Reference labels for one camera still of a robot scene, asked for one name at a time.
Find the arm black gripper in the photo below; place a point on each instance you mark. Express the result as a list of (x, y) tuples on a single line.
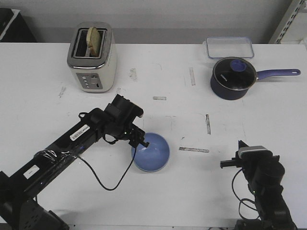
[(261, 169), (120, 126)]

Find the blue bowl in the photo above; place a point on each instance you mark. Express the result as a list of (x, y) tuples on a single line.
[(155, 156)]

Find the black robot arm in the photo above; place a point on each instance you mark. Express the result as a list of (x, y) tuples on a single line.
[(17, 192), (273, 213)]

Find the dark blue saucepan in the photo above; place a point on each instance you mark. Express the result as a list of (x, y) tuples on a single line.
[(234, 95)]

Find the glass pot lid blue knob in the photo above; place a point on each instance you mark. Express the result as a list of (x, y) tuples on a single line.
[(234, 73)]

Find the cream two-slot toaster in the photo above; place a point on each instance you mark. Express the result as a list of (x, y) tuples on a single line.
[(93, 74)]

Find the clear blue-rimmed food container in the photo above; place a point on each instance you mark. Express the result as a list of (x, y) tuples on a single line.
[(222, 47)]

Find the slice of toast bread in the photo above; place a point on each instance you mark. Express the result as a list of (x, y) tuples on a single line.
[(93, 40)]

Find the white perforated shelf upright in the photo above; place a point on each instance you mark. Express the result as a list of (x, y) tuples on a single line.
[(292, 28)]

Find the black box at back left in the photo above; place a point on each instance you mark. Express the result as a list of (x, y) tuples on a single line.
[(13, 27)]

